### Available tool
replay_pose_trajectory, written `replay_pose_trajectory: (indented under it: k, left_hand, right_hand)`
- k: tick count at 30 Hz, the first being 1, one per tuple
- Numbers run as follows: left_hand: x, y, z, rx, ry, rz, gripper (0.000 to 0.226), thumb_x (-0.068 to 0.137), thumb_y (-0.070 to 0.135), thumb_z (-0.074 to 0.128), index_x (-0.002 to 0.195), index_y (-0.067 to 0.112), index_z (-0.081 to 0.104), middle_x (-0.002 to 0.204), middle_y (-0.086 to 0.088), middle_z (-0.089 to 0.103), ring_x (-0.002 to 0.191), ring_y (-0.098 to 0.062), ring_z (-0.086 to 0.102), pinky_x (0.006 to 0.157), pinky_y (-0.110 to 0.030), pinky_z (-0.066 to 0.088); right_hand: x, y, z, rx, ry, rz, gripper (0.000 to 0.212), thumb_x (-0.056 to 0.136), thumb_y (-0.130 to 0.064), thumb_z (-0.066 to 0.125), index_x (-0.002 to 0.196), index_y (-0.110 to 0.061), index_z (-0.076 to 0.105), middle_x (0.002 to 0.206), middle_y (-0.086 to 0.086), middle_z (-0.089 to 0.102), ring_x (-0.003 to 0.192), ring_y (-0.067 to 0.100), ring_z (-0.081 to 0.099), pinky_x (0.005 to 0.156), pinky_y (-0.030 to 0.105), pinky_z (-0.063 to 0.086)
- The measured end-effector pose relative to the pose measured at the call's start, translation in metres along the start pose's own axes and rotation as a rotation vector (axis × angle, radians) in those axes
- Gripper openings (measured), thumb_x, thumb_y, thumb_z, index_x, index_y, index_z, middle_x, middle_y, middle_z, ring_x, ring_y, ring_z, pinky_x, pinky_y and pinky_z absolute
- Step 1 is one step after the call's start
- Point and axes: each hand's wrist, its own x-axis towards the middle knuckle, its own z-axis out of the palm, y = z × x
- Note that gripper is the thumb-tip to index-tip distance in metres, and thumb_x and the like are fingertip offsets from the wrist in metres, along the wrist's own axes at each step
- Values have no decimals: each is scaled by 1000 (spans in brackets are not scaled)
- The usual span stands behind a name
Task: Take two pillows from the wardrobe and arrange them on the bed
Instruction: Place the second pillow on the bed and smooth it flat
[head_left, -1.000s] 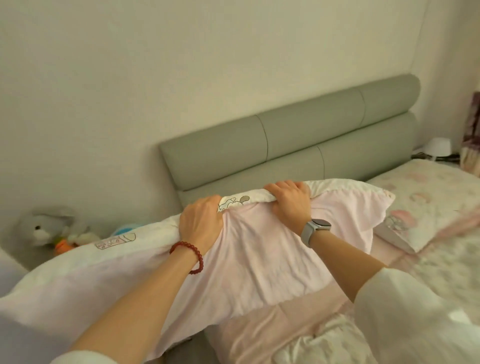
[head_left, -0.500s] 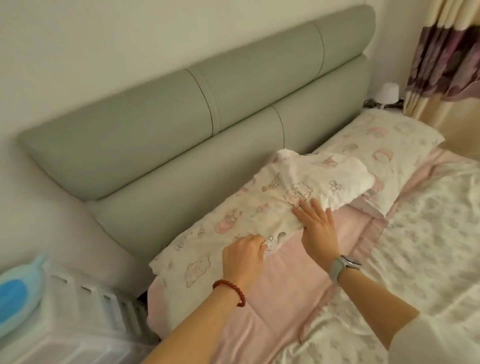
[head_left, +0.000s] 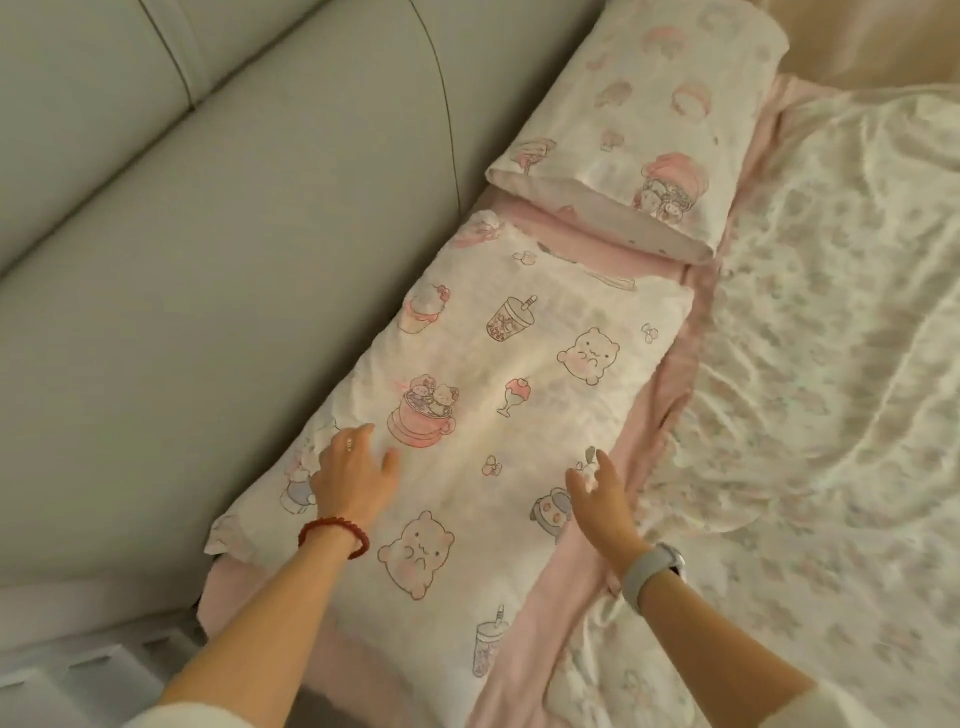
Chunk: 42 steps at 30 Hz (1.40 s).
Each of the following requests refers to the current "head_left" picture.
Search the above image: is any person's right hand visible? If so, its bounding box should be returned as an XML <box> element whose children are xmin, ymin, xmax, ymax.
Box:
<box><xmin>564</xmin><ymin>447</ymin><xmax>648</xmax><ymax>576</ymax></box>

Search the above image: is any person's left hand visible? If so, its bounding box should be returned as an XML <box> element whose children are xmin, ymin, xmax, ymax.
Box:
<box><xmin>309</xmin><ymin>423</ymin><xmax>402</xmax><ymax>531</ymax></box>

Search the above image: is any person's left forearm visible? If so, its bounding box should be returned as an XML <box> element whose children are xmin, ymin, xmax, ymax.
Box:
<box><xmin>152</xmin><ymin>525</ymin><xmax>376</xmax><ymax>714</ymax></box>

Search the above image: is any person's right forearm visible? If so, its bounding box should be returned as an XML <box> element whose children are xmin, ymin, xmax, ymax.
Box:
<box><xmin>639</xmin><ymin>571</ymin><xmax>820</xmax><ymax>710</ymax></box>

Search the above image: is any grey wristwatch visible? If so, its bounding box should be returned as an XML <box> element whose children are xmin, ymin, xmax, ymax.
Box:
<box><xmin>620</xmin><ymin>541</ymin><xmax>688</xmax><ymax>616</ymax></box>

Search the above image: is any pink bed sheet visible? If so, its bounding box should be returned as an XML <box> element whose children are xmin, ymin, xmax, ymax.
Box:
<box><xmin>196</xmin><ymin>71</ymin><xmax>800</xmax><ymax>728</ymax></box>

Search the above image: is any cream bear print pillow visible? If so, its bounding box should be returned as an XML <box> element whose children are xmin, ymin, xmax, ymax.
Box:
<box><xmin>204</xmin><ymin>210</ymin><xmax>695</xmax><ymax>728</ymax></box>

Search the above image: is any grey-green upholstered headboard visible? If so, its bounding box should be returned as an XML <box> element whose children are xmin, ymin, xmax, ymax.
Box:
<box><xmin>0</xmin><ymin>0</ymin><xmax>610</xmax><ymax>595</ymax></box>

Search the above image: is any white floral quilt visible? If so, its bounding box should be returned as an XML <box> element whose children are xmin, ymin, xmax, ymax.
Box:
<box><xmin>546</xmin><ymin>82</ymin><xmax>960</xmax><ymax>728</ymax></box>

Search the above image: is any white left sleeve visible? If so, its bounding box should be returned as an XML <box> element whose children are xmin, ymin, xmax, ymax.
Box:
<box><xmin>112</xmin><ymin>699</ymin><xmax>252</xmax><ymax>728</ymax></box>

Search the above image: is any white sleeve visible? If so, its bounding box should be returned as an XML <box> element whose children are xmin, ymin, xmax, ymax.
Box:
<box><xmin>112</xmin><ymin>699</ymin><xmax>252</xmax><ymax>728</ymax></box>
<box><xmin>756</xmin><ymin>677</ymin><xmax>905</xmax><ymax>728</ymax></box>

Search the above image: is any white right sleeve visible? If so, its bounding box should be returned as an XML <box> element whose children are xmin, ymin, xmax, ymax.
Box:
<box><xmin>756</xmin><ymin>677</ymin><xmax>905</xmax><ymax>728</ymax></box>

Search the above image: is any cream mushroom print pillow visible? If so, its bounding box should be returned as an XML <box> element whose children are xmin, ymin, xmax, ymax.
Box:
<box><xmin>483</xmin><ymin>0</ymin><xmax>791</xmax><ymax>265</ymax></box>

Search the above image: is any red bead bracelet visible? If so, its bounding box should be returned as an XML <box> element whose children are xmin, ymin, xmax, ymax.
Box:
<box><xmin>297</xmin><ymin>516</ymin><xmax>372</xmax><ymax>561</ymax></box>

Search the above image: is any white bed frame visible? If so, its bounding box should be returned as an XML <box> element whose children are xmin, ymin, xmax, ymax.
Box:
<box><xmin>0</xmin><ymin>583</ymin><xmax>215</xmax><ymax>728</ymax></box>

